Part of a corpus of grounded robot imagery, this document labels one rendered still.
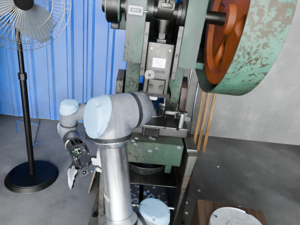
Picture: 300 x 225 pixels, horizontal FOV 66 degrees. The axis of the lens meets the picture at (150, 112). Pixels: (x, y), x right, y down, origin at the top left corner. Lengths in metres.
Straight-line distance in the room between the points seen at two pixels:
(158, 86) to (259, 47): 0.55
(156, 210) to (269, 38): 0.80
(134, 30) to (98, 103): 0.67
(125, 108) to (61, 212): 1.26
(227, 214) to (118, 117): 0.94
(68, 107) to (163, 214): 0.56
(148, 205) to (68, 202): 1.06
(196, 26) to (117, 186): 0.87
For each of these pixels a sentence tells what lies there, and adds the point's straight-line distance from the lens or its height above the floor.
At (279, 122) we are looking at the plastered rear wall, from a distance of 3.23.
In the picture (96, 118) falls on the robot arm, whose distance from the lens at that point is 0.63.
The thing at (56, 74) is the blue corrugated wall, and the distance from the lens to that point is 2.75.
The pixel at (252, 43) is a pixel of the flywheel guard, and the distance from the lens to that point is 1.06.
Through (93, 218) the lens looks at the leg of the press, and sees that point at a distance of 1.71.
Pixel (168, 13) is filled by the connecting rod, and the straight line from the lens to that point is 1.29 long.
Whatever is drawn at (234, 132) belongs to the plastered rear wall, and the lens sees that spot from 3.05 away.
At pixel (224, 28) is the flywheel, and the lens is 1.39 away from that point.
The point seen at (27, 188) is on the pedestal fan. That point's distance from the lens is 1.99.
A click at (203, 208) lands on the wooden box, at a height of 0.35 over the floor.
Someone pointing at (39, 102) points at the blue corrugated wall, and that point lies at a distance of 2.93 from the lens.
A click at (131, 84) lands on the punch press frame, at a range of 1.60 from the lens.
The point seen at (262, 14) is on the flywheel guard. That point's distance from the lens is 1.05.
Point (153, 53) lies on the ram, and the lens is 1.30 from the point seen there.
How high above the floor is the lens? 1.31
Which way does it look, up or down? 23 degrees down
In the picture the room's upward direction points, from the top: 8 degrees clockwise
